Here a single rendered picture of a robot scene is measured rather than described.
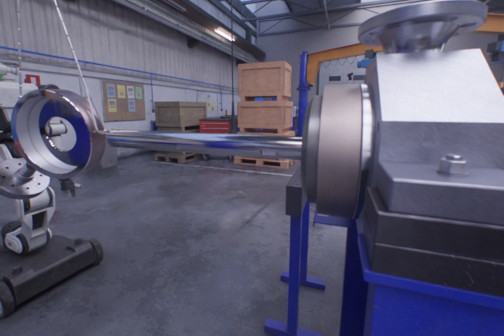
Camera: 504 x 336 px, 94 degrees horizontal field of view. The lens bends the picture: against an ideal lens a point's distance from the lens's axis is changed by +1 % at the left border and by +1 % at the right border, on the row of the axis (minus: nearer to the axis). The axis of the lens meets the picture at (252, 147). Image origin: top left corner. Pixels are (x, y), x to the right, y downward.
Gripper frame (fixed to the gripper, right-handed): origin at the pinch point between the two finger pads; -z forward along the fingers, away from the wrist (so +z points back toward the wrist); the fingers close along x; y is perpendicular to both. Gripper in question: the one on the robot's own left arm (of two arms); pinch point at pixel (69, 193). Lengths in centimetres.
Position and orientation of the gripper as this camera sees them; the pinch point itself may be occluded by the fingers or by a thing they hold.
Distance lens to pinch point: 230.1
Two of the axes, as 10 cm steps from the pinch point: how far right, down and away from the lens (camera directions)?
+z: -1.8, -9.8, -0.7
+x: 8.9, -1.3, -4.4
